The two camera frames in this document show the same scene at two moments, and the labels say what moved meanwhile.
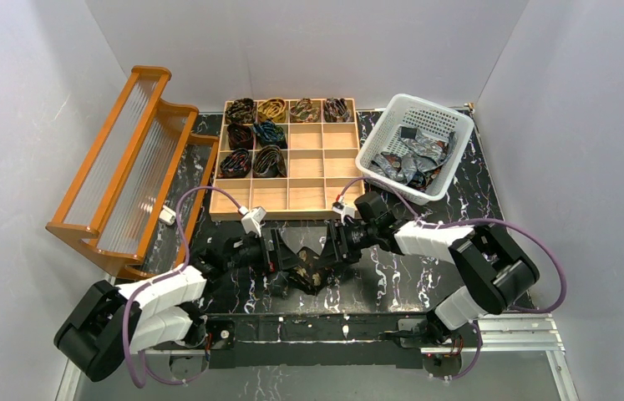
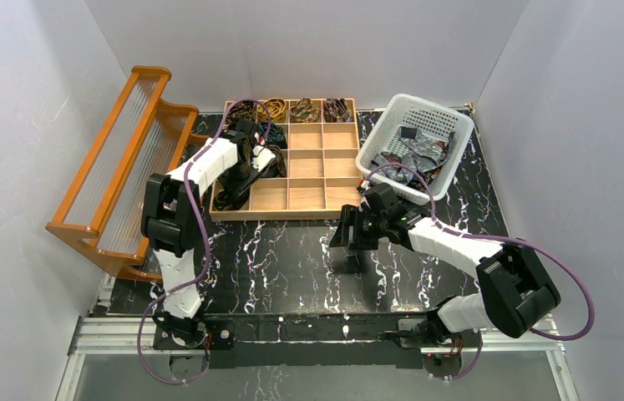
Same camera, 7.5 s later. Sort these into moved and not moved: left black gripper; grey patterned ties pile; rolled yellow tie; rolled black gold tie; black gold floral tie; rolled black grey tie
Moved: black gold floral tie; left black gripper
Not moved: rolled black grey tie; rolled black gold tie; rolled yellow tie; grey patterned ties pile
